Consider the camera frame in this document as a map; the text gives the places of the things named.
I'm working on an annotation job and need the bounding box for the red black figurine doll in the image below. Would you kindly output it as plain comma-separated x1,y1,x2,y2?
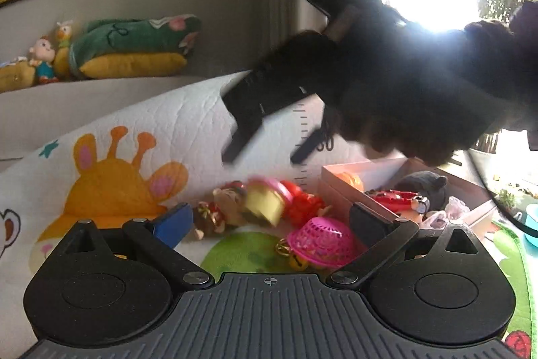
365,189,430,214

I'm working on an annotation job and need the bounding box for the orange toy pumpkin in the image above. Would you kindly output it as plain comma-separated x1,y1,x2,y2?
337,171,365,192

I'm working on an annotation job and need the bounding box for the red hooded doll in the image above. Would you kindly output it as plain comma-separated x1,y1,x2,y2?
281,180,331,229

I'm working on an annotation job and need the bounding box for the black plush cat toy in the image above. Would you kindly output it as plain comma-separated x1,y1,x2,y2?
394,170,449,211

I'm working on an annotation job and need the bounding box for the pink cupcake toy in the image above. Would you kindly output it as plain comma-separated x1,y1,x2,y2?
242,177,293,227

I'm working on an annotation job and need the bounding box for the pink checkered doll dress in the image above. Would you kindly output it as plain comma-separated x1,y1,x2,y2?
420,196,470,229

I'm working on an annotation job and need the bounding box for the pink cardboard box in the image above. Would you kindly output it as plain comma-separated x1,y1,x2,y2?
318,158,496,237

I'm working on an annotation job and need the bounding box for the pink toy net scoop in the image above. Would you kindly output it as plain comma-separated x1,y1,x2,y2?
285,217,368,271

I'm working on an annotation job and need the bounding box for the black haired figurine doll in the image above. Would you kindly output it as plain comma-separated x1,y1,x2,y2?
193,180,247,241

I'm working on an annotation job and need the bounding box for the colourful play mat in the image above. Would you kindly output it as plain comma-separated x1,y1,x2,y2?
1,76,537,358

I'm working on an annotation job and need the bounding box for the green yellow plush pillow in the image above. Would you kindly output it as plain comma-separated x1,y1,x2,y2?
68,14,201,78

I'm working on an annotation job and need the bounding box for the yellow duck plush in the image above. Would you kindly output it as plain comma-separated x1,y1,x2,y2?
53,20,73,80

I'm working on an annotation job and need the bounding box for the small cartoon boy doll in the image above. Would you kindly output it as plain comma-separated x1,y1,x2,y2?
29,36,59,85

